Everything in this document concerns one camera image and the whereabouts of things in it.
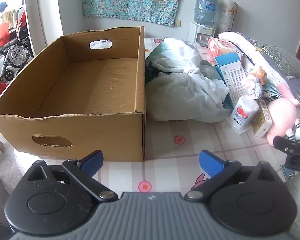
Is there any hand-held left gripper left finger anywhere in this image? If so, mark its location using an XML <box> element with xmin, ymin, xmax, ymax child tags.
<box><xmin>27</xmin><ymin>149</ymin><xmax>118</xmax><ymax>202</ymax></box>

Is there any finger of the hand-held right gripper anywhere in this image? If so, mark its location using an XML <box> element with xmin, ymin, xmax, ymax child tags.
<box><xmin>273</xmin><ymin>135</ymin><xmax>300</xmax><ymax>174</ymax></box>

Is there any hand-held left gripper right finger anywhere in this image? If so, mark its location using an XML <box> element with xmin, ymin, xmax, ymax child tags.
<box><xmin>184</xmin><ymin>150</ymin><xmax>283</xmax><ymax>202</ymax></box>

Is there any pink plush toy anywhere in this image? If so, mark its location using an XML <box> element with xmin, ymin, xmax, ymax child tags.
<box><xmin>266</xmin><ymin>97</ymin><xmax>300</xmax><ymax>147</ymax></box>

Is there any brown cardboard box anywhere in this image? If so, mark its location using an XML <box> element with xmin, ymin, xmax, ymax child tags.
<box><xmin>0</xmin><ymin>26</ymin><xmax>147</xmax><ymax>162</ymax></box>

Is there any blue white carton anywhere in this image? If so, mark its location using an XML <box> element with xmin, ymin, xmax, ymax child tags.
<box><xmin>214</xmin><ymin>52</ymin><xmax>248</xmax><ymax>109</ymax></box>

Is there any gold small box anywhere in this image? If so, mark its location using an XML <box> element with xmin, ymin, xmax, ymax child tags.
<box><xmin>252</xmin><ymin>99</ymin><xmax>273</xmax><ymax>138</ymax></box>

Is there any white cotton swab container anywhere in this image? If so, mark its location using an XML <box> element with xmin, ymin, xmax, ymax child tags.
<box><xmin>230</xmin><ymin>95</ymin><xmax>260</xmax><ymax>133</ymax></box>

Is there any grey quilt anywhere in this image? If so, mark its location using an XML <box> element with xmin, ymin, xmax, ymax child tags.
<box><xmin>282</xmin><ymin>76</ymin><xmax>300</xmax><ymax>113</ymax></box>

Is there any white plastic bag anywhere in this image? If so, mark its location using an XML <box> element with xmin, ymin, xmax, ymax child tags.
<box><xmin>145</xmin><ymin>37</ymin><xmax>232</xmax><ymax>123</ymax></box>

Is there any rolled floral cloth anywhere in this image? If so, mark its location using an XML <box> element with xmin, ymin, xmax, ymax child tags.
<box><xmin>245</xmin><ymin>65</ymin><xmax>268</xmax><ymax>100</ymax></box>

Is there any green leaf pillow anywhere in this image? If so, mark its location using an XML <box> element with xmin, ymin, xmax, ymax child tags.
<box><xmin>247</xmin><ymin>38</ymin><xmax>300</xmax><ymax>80</ymax></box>

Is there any pink tissue packet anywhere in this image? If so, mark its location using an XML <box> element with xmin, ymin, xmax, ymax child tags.
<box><xmin>207</xmin><ymin>37</ymin><xmax>240</xmax><ymax>57</ymax></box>

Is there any white water dispenser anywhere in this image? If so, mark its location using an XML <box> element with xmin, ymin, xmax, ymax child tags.
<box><xmin>189</xmin><ymin>22</ymin><xmax>218</xmax><ymax>43</ymax></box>

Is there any wheelchair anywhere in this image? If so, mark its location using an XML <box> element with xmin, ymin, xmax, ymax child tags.
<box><xmin>0</xmin><ymin>6</ymin><xmax>34</xmax><ymax>82</ymax></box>

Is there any rolled printed mat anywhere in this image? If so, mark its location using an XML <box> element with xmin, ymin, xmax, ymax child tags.
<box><xmin>218</xmin><ymin>0</ymin><xmax>239</xmax><ymax>34</ymax></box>

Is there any blue water dispenser bottle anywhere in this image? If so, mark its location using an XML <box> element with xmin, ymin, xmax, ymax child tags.
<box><xmin>194</xmin><ymin>0</ymin><xmax>219</xmax><ymax>28</ymax></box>

